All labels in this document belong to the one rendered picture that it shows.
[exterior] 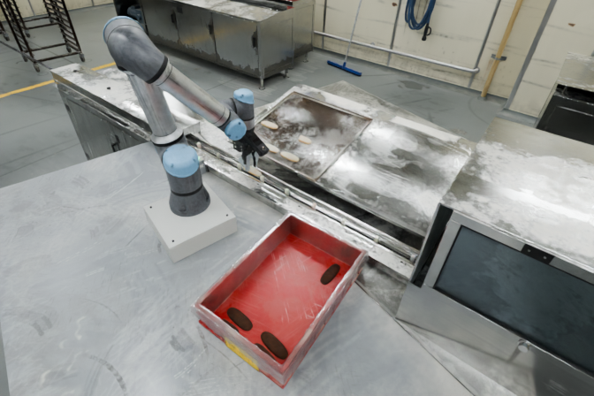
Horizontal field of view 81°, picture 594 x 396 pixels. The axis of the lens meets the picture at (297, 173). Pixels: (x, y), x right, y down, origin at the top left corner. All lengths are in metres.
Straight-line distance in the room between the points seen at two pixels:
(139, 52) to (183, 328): 0.79
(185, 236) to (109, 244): 0.31
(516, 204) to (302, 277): 0.68
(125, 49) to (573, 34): 3.97
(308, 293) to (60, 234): 0.95
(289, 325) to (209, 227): 0.44
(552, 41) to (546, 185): 3.43
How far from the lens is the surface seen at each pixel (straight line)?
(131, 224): 1.51
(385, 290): 1.25
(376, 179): 1.50
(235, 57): 4.52
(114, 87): 2.41
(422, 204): 1.45
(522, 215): 0.90
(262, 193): 1.46
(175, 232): 1.31
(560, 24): 4.36
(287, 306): 1.17
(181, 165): 1.23
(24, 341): 1.34
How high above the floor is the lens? 1.82
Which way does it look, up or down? 38 degrees down
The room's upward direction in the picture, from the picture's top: 2 degrees clockwise
